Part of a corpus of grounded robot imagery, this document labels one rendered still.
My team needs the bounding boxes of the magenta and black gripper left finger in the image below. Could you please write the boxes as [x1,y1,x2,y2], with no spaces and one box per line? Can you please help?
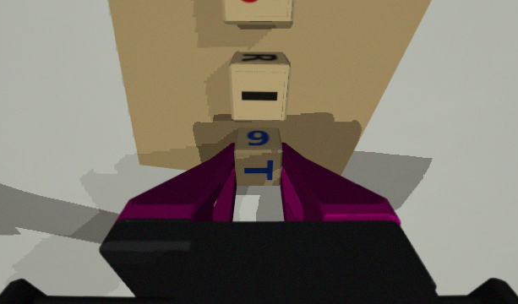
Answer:
[116,143,237,222]

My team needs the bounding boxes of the tan flat mat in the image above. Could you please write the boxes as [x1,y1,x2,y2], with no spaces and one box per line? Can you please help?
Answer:
[108,0,432,176]

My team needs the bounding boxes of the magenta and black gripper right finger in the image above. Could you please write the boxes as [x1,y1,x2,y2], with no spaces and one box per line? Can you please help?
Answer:
[281,143,401,225]

